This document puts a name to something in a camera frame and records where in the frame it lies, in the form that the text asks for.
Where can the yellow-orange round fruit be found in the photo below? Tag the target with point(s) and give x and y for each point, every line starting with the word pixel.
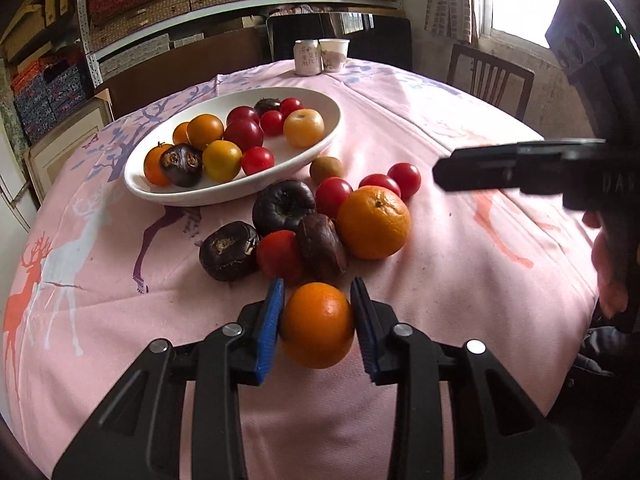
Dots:
pixel 222 160
pixel 205 130

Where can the white door panel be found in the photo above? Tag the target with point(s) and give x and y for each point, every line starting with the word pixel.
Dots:
pixel 12 180

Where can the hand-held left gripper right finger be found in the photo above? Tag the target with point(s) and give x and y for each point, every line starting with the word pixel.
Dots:
pixel 365 335

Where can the dark brown water chestnut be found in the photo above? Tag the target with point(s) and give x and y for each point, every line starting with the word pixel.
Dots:
pixel 182 165
pixel 266 105
pixel 229 251
pixel 321 247
pixel 283 207

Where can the stack of brown cardboard boxes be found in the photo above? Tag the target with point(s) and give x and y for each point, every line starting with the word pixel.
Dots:
pixel 35 25

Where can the large orange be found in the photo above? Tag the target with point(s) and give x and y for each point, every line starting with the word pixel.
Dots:
pixel 373 222

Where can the white metal shelf rack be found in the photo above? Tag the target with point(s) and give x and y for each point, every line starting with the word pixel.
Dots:
pixel 92 65

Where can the person's dark clothing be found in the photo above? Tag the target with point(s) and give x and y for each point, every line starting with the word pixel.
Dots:
pixel 595 360

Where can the black glossy chair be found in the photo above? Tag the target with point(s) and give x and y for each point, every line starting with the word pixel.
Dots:
pixel 385 40

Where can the stack of blue floral boxes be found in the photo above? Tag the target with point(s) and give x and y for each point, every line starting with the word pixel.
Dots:
pixel 50 100

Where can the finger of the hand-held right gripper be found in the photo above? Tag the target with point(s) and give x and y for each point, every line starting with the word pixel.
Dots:
pixel 490 170

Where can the person's right hand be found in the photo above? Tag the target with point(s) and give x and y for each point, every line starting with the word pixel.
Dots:
pixel 610 270

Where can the white drink can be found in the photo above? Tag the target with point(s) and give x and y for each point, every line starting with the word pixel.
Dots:
pixel 307 57

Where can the smooth orange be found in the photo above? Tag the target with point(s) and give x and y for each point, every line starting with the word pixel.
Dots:
pixel 317 325

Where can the brown wooden chair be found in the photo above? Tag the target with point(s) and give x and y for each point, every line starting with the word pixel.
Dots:
pixel 492 82

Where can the deep orange mandarin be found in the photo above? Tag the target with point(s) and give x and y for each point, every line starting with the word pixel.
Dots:
pixel 151 166

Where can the wooden framed panel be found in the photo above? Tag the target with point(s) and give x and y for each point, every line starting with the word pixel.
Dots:
pixel 65 145

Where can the pink deer print tablecloth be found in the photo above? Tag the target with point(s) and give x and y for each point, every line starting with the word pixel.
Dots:
pixel 475 285

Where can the brown longan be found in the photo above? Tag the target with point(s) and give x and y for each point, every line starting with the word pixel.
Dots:
pixel 326 170

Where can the pale yellow orange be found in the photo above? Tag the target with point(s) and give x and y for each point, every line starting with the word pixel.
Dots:
pixel 303 128

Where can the red cherry tomato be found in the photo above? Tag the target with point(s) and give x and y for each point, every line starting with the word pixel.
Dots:
pixel 332 195
pixel 404 179
pixel 271 123
pixel 257 161
pixel 291 106
pixel 377 182

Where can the small orange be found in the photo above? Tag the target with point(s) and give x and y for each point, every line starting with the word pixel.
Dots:
pixel 181 134

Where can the dark brown board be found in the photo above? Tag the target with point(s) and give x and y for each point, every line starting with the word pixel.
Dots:
pixel 175 75

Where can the white paper cup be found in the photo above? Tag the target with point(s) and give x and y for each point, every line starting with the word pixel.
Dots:
pixel 334 55

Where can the white oval plate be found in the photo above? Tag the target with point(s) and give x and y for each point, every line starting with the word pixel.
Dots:
pixel 200 193

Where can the dark red plum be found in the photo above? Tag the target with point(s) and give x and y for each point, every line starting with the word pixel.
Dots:
pixel 245 134
pixel 242 112

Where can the beige patterned curtain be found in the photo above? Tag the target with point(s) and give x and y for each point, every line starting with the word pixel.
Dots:
pixel 447 0

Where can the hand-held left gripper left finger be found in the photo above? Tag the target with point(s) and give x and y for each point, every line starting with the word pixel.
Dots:
pixel 267 330

